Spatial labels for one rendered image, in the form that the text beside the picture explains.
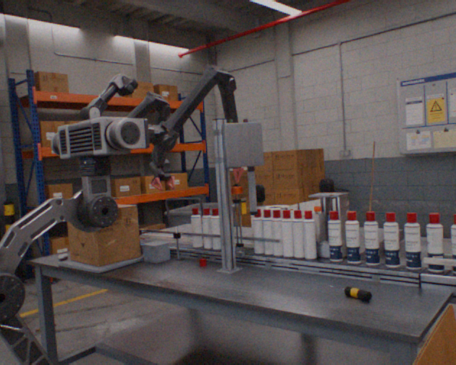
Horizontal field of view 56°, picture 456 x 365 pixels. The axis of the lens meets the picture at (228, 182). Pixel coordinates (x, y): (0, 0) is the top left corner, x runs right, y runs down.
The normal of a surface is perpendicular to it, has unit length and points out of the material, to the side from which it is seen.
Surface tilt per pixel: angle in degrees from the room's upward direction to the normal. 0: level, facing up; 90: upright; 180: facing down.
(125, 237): 90
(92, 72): 90
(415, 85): 90
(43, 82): 90
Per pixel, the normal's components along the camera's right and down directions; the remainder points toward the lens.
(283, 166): -0.59, 0.09
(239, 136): 0.29, 0.03
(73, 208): 0.73, -0.01
